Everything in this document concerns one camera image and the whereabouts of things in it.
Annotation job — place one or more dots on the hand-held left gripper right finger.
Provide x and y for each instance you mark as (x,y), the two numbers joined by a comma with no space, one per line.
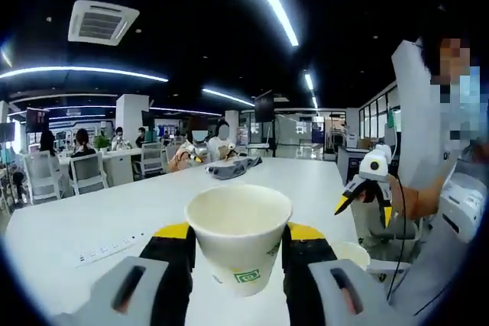
(305,284)

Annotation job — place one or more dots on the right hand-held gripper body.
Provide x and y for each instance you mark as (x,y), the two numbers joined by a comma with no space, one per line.
(376,163)

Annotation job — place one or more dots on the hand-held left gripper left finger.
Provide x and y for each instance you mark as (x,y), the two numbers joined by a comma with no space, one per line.
(160,284)

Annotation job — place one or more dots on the printed white paper cup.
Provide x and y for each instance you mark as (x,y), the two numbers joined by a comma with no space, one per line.
(240,238)

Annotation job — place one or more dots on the grey office chair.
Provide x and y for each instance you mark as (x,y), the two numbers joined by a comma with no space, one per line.
(386,226)

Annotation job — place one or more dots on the brown cardboard box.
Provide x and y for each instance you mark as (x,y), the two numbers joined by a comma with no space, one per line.
(366,142)

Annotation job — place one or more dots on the black counter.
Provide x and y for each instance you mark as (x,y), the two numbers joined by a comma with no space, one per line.
(347,162)

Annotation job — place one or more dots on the green hanging sign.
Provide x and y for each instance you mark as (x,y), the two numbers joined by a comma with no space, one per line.
(390,120)

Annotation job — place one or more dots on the white chair armrest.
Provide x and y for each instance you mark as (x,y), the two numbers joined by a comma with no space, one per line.
(384,265)

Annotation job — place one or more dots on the white power strip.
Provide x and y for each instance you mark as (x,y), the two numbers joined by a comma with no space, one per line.
(107,249)

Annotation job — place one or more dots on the white chest device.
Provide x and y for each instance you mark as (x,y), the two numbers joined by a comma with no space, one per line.
(460,204)

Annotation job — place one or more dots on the white table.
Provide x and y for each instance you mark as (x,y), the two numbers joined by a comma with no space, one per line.
(114,219)

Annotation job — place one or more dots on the grey cloth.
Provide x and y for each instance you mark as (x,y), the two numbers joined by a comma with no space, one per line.
(233,167)

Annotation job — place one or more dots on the black hanging screen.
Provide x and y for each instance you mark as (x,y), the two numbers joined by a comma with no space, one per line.
(264,106)

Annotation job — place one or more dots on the white office chair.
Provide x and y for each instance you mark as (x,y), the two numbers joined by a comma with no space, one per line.
(151,160)
(88,173)
(42,177)

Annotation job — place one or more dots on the green potted plant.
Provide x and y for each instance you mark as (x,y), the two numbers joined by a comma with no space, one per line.
(102,142)

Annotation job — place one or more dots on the small black monitor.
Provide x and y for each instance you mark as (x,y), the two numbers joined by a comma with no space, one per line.
(148,119)
(7,131)

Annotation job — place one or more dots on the long white ceiling light strip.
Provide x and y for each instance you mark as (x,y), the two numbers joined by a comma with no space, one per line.
(275,5)

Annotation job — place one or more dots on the dark red hanging display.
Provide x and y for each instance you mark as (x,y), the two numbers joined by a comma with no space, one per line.
(37,120)

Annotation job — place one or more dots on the white ceiling air conditioner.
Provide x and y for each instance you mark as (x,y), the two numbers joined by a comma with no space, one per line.
(103,22)

